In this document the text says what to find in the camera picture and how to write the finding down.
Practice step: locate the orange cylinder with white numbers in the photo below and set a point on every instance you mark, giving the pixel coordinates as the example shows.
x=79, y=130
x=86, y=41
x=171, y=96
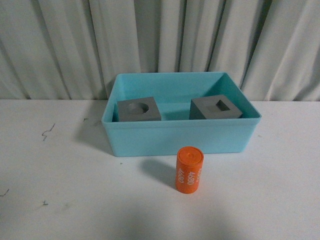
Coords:
x=189, y=163

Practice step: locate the gray block with round hole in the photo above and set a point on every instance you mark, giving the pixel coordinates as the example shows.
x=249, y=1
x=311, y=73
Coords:
x=138, y=109

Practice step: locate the light blue plastic box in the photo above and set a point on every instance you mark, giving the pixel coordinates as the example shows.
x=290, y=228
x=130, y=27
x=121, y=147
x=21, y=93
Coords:
x=173, y=93

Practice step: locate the gray block with square hole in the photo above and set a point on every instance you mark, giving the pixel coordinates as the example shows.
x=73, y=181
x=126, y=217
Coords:
x=213, y=107

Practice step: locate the white pleated curtain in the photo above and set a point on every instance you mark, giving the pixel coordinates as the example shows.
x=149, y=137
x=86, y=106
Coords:
x=74, y=49

